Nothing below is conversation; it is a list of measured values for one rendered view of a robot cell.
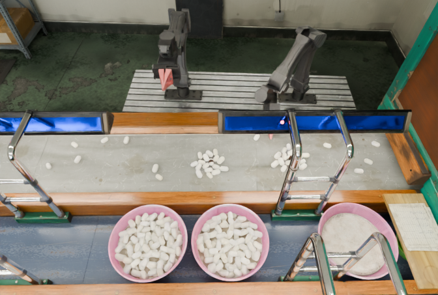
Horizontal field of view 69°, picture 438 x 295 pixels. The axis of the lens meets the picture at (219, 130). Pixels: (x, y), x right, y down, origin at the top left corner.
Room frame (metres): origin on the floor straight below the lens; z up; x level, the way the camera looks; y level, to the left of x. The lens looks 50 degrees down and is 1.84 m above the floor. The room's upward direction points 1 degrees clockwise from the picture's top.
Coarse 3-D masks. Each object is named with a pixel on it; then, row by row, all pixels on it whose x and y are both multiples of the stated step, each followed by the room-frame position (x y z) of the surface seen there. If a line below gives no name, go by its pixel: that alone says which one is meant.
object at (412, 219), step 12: (396, 204) 0.54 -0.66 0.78; (408, 204) 0.54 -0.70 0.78; (420, 204) 0.54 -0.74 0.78; (396, 216) 0.50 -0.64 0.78; (408, 216) 0.50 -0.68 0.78; (420, 216) 0.50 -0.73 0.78; (432, 216) 0.50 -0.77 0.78; (408, 228) 0.45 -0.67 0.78; (420, 228) 0.45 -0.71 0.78; (432, 228) 0.46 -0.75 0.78; (408, 240) 0.41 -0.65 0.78; (420, 240) 0.41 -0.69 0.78; (432, 240) 0.41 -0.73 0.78
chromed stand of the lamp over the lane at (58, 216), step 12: (24, 120) 0.63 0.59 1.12; (24, 132) 0.60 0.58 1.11; (12, 144) 0.54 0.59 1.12; (12, 156) 0.51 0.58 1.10; (24, 168) 0.51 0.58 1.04; (0, 180) 0.51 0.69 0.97; (12, 180) 0.51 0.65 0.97; (24, 180) 0.51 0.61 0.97; (36, 180) 0.52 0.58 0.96; (0, 192) 0.51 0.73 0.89; (12, 204) 0.51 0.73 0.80; (48, 204) 0.50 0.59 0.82; (24, 216) 0.51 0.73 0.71; (36, 216) 0.51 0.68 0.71; (48, 216) 0.51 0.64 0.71; (60, 216) 0.51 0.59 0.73
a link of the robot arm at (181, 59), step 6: (186, 24) 1.31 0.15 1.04; (186, 30) 1.30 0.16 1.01; (186, 36) 1.30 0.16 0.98; (180, 60) 1.23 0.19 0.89; (180, 66) 1.22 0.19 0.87; (186, 66) 1.25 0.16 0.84; (186, 72) 1.21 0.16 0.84; (186, 78) 1.18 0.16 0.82; (174, 84) 1.17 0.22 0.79; (180, 84) 1.17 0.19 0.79; (186, 84) 1.17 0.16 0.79
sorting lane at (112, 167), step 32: (0, 160) 0.74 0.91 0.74; (32, 160) 0.75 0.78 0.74; (64, 160) 0.75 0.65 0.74; (96, 160) 0.75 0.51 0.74; (128, 160) 0.75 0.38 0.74; (160, 160) 0.75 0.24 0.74; (192, 160) 0.76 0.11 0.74; (224, 160) 0.76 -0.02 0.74; (256, 160) 0.76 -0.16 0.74; (320, 160) 0.76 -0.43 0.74; (352, 160) 0.77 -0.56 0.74; (384, 160) 0.77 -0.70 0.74; (32, 192) 0.60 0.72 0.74; (64, 192) 0.60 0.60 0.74
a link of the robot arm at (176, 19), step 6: (168, 12) 1.30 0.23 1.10; (174, 12) 1.29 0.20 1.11; (180, 12) 1.29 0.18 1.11; (186, 12) 1.30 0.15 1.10; (174, 18) 1.24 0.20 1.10; (180, 18) 1.25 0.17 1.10; (186, 18) 1.30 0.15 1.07; (174, 24) 1.20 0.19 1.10; (180, 24) 1.21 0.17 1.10; (174, 30) 1.15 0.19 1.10; (180, 30) 1.18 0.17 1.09; (180, 36) 1.11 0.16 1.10; (180, 42) 1.09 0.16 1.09
